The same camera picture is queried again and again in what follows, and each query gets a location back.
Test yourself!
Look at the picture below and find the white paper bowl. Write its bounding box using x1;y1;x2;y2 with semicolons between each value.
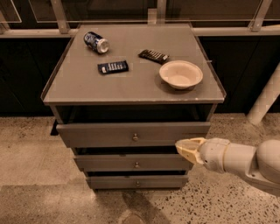
159;60;203;89

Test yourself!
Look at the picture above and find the blue soda can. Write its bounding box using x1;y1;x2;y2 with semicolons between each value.
84;31;109;54

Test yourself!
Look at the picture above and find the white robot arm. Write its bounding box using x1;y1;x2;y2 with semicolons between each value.
175;137;280;196

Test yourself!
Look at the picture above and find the grey drawer cabinet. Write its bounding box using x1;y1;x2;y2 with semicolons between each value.
42;24;226;180

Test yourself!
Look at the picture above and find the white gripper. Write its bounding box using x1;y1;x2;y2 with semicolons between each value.
175;137;230;173

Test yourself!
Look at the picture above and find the grey drawer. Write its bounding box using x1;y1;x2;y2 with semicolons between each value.
87;175;188;189
57;122;210;148
74;154;193;172

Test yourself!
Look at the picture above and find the grey middle drawer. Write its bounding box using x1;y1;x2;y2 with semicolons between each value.
74;154;193;172

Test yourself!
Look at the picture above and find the grey bottom drawer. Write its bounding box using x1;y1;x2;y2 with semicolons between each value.
87;175;188;189

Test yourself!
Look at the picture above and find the grey top drawer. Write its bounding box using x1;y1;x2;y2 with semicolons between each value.
57;122;210;148

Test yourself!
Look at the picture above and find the brown snack bar wrapper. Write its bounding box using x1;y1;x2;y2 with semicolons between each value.
138;49;169;65

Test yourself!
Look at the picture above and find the white pillar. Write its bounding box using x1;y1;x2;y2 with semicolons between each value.
247;63;280;125

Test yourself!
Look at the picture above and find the metal glass railing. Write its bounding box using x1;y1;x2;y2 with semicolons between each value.
0;0;280;39

